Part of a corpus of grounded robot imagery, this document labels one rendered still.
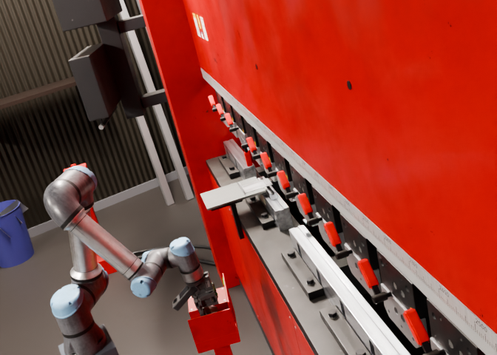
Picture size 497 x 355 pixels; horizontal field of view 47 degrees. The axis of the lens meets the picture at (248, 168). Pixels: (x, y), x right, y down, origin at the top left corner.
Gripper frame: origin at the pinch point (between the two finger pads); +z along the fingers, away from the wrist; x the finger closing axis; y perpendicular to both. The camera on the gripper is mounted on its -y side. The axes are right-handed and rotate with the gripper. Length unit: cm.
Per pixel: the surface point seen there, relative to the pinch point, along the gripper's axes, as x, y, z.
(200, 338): -4.9, -3.5, 1.6
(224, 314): -4.9, 7.6, -4.5
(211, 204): 45, 14, -25
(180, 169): 297, -19, 45
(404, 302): -86, 52, -48
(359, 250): -65, 50, -50
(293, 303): -21.3, 31.9, -10.7
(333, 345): -46, 38, -10
